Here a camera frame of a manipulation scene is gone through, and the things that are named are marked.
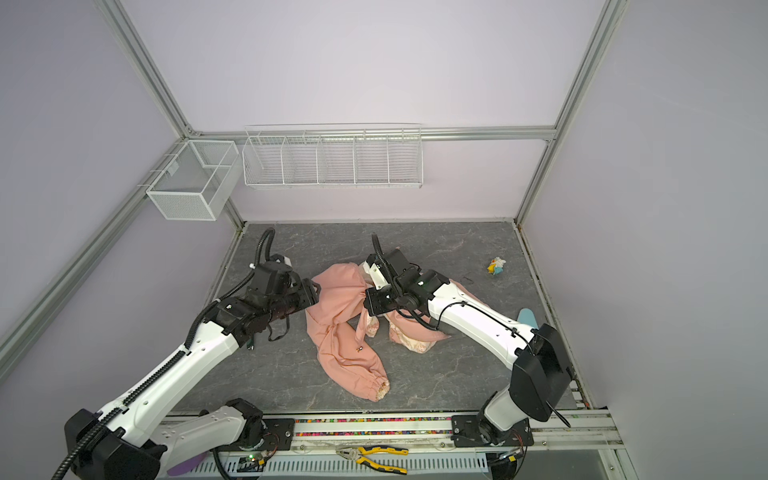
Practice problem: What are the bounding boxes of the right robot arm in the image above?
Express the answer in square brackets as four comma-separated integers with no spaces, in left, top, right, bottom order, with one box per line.
[363,234,575,447]

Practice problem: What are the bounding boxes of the white slotted cable duct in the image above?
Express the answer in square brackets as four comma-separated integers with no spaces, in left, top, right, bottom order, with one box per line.
[219,452,490,479]

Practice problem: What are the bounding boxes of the purple pink silicone spatula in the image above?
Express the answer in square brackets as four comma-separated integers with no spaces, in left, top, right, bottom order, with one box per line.
[167,453,208,477]

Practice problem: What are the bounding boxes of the white mesh box basket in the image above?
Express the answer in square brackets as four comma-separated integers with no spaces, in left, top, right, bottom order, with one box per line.
[147,140,243,221]

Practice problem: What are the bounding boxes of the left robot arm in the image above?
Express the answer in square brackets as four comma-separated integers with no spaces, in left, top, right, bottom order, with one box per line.
[53,228,321,479]

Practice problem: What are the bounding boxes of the teal silicone spatula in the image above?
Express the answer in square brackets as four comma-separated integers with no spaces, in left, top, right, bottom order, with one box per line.
[517,308,538,329]

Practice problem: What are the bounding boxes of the pink Snoopy zip jacket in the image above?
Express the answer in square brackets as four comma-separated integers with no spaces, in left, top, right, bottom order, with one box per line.
[304,262,481,403]

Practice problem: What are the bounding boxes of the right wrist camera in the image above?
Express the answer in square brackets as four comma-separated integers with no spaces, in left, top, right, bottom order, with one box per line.
[360,262,390,290]

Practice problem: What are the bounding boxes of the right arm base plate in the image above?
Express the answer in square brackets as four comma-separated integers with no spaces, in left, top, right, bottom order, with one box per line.
[449,414,534,448]

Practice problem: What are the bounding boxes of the small green circuit board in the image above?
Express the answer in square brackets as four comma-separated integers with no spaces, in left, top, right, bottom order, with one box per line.
[237,456,266,473]

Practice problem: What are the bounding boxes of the white wire shelf basket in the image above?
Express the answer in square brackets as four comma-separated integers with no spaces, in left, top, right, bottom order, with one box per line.
[241,123,424,189]

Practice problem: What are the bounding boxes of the yellow handled pliers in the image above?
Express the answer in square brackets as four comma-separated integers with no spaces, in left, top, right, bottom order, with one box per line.
[335,444,410,476]

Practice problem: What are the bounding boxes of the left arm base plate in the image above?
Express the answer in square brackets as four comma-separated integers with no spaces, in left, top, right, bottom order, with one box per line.
[258,417,296,452]

